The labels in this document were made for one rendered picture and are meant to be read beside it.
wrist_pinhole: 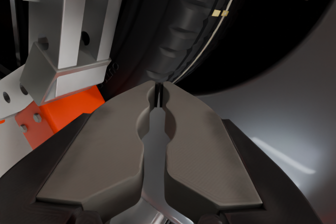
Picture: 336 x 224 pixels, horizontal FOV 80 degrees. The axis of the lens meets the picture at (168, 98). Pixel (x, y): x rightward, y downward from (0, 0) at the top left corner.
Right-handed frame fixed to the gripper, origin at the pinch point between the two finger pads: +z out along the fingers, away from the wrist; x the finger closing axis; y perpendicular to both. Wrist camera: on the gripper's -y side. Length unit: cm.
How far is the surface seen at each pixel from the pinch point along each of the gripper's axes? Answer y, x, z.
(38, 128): 9.1, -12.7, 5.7
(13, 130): 105, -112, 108
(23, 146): 129, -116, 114
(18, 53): 8.9, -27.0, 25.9
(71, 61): 1.2, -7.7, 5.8
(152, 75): 4.5, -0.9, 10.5
